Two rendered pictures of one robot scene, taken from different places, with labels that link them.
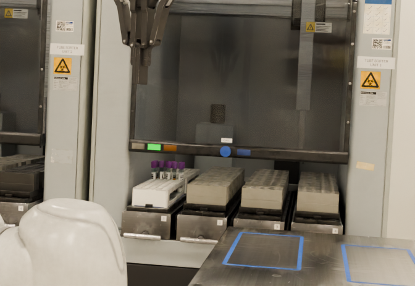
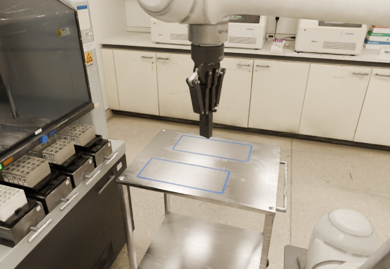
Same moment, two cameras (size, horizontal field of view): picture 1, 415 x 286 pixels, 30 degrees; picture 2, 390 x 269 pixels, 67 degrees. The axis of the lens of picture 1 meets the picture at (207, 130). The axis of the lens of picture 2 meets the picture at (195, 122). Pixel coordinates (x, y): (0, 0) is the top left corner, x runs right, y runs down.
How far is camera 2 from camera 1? 1.66 m
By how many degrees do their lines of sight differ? 80
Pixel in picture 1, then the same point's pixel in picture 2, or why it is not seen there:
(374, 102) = (92, 69)
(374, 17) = (82, 18)
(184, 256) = (56, 217)
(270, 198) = (69, 149)
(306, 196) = (82, 136)
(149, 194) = (13, 203)
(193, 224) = (55, 196)
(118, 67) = not seen: outside the picture
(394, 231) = not seen: outside the picture
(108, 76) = not seen: outside the picture
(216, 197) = (44, 170)
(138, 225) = (24, 228)
